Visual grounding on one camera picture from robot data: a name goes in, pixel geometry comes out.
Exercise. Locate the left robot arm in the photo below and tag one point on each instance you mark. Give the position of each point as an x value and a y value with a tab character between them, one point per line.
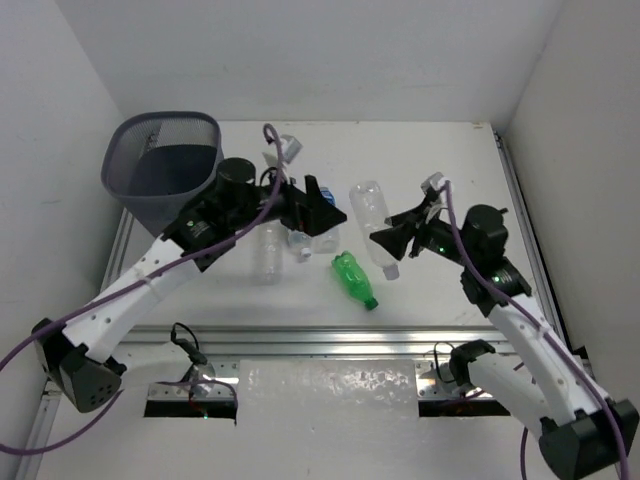
86	358

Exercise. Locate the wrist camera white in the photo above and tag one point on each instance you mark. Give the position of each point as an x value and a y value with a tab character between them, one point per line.
291	148
433	188

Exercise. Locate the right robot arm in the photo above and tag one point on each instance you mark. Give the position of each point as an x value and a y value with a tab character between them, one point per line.
579	428

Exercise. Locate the clear bottle grey label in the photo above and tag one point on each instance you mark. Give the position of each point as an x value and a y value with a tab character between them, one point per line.
300	245

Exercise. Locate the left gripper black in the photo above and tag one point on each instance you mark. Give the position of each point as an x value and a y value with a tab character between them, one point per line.
300	208

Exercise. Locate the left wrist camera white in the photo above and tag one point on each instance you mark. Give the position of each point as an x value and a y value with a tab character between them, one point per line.
291	148

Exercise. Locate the clear bottle white cap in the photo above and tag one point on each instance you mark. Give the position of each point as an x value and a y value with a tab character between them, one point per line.
268	257

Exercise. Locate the aluminium rail frame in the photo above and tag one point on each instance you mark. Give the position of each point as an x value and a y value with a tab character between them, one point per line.
421	315

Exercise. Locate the grey mesh waste bin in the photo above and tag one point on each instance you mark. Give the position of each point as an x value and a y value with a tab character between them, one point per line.
156	162

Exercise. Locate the green plastic bottle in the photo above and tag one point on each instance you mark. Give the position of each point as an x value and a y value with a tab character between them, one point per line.
354	280

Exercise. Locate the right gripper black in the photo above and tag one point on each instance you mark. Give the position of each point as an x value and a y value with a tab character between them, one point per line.
395	238

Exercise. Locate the clear bottle diagonal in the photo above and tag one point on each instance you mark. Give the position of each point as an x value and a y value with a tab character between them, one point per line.
370	209

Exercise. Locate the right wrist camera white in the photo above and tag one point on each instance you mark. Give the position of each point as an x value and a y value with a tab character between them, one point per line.
433	188

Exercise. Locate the clear bottle blue label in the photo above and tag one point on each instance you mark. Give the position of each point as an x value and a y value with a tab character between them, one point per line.
328	241

